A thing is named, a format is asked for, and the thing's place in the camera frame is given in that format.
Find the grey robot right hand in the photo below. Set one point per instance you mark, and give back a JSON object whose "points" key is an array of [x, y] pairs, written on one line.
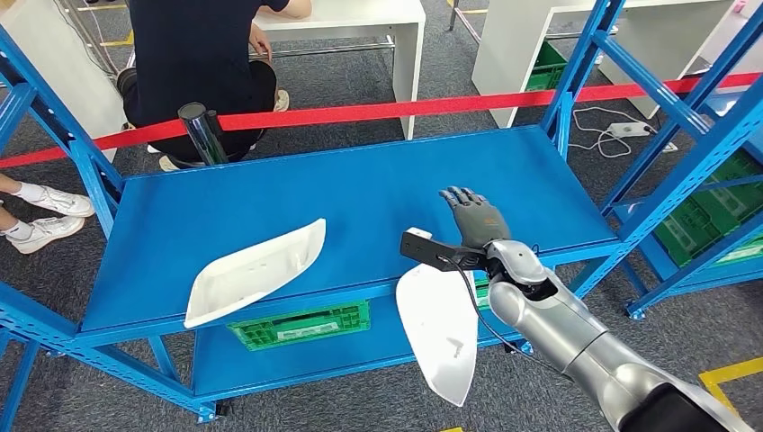
{"points": [[480, 223]]}

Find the white shell with handwriting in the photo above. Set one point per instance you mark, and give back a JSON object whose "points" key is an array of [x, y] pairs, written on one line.
{"points": [[438, 340]]}

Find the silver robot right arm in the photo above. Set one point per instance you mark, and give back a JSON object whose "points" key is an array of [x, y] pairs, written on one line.
{"points": [[566, 334]]}

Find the blue metal shelf rack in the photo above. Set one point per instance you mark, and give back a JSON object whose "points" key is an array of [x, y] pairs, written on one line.
{"points": [[703, 273], [357, 197]]}

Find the white plastic shell part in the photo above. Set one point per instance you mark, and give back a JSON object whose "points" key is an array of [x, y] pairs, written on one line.
{"points": [[250, 280]]}

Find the green plastic crate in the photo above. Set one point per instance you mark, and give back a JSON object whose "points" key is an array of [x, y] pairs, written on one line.
{"points": [[298, 328], [691, 232], [481, 280], [548, 74]]}

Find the red barrier belt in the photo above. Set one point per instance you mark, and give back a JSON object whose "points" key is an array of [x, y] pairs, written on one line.
{"points": [[357, 111]]}

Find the white table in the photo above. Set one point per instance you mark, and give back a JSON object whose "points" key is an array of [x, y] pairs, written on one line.
{"points": [[357, 15], [507, 59], [59, 71]]}

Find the white power strip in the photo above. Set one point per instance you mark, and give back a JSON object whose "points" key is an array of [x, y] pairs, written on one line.
{"points": [[629, 130]]}

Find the yellow floor tape square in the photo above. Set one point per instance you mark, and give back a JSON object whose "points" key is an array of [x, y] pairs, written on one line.
{"points": [[733, 368]]}

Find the person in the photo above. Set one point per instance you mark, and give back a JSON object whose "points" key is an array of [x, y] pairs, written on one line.
{"points": [[191, 59], [53, 229]]}

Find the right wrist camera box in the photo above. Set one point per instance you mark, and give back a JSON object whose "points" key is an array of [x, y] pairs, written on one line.
{"points": [[429, 250]]}

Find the black stanchion post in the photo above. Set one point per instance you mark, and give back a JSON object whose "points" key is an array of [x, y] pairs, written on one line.
{"points": [[202, 134]]}

